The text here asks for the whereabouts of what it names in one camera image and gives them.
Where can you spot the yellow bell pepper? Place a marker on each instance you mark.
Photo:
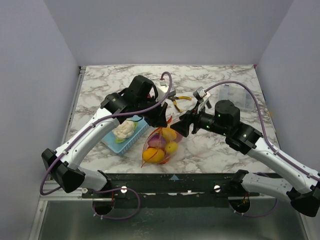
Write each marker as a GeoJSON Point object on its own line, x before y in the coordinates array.
{"type": "Point", "coordinates": [169, 134]}

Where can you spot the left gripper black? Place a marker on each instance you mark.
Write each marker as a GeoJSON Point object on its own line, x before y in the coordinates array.
{"type": "Point", "coordinates": [159, 119]}

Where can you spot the yellow orange fruit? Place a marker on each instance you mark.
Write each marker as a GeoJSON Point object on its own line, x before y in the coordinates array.
{"type": "Point", "coordinates": [153, 155]}

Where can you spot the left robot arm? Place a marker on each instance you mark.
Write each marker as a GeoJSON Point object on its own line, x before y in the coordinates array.
{"type": "Point", "coordinates": [142, 98]}

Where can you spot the aluminium frame rail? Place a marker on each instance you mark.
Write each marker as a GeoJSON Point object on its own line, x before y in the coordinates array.
{"type": "Point", "coordinates": [58, 195]}

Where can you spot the clear zip bag orange zipper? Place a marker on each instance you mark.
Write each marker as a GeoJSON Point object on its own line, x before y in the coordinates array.
{"type": "Point", "coordinates": [158, 130]}

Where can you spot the purple onion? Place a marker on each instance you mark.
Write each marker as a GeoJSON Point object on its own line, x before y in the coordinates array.
{"type": "Point", "coordinates": [157, 141]}

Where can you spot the yellow lemon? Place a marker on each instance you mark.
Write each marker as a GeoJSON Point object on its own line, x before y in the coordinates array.
{"type": "Point", "coordinates": [171, 147]}

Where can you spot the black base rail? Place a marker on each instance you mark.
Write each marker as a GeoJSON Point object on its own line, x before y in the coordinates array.
{"type": "Point", "coordinates": [156, 190]}

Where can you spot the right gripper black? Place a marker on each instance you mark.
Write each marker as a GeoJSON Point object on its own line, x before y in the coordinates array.
{"type": "Point", "coordinates": [192, 122]}

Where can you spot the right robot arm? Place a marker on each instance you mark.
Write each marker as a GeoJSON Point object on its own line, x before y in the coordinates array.
{"type": "Point", "coordinates": [297, 183]}

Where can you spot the blue plastic basket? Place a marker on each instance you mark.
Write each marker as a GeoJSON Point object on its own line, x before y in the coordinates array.
{"type": "Point", "coordinates": [123, 147]}

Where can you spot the white green cauliflower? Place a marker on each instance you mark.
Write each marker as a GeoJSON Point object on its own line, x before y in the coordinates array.
{"type": "Point", "coordinates": [124, 130]}

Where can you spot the clear plastic parts box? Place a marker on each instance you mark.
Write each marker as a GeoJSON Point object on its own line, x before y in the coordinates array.
{"type": "Point", "coordinates": [240, 97]}

